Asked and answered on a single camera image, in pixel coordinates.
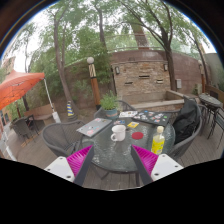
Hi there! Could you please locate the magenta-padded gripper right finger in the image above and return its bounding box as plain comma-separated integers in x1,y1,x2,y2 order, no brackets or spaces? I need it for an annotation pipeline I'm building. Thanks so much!
130,144,185,186

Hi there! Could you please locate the yellow-labelled clear drink bottle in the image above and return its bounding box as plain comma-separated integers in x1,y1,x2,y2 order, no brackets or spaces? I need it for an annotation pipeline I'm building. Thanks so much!
150,125,166,155

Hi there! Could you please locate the yellow square card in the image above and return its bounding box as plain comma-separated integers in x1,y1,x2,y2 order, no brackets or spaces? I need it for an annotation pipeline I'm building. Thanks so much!
126,121,140,129

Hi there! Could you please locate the grey wicker chair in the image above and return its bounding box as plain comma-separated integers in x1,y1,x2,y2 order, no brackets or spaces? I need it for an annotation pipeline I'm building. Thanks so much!
41,119,96,158
93,99,136,120
168,96,205,161

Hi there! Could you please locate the flat round red coaster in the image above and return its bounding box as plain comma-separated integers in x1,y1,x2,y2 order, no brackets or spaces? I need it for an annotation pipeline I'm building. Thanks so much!
131,131,145,141

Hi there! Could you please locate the round dark patio table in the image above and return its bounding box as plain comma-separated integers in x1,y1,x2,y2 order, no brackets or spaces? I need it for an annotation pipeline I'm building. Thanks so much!
198,93,224,139

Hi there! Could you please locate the white ceramic mug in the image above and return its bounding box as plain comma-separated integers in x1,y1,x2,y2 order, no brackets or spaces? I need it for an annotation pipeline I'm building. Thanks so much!
110,124,127,142

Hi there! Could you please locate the black jacket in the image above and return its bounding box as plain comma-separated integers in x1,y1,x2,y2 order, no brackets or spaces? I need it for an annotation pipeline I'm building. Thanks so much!
172,97,200,145

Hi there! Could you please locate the wooden bench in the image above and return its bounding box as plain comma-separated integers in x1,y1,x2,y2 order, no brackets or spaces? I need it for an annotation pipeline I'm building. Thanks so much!
23,103,54,122

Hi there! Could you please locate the globe-topped striped lamp post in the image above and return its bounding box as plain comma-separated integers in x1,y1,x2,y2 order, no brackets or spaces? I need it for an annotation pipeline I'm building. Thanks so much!
86,56,102,110

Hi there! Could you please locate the black laptop with stickers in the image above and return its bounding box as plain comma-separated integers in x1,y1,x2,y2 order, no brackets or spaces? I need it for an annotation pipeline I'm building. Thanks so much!
132,109,173,127

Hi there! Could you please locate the white sticker sheet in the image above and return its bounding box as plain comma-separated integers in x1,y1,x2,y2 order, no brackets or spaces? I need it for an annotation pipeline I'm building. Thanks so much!
118,110,139,119

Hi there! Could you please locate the green plant in blue pot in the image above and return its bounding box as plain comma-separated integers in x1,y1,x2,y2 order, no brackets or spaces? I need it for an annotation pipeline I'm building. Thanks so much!
99,91,120,120

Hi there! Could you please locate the silver laptop with stickers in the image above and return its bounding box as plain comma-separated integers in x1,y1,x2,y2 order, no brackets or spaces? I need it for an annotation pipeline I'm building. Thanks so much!
76,117,114,138

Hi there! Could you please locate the blue yellow striped cone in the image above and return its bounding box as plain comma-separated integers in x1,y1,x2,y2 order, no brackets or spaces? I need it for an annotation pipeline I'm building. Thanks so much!
66,100,76,118

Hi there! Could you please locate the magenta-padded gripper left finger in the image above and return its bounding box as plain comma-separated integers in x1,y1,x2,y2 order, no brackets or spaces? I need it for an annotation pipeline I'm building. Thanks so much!
44,144,96,187

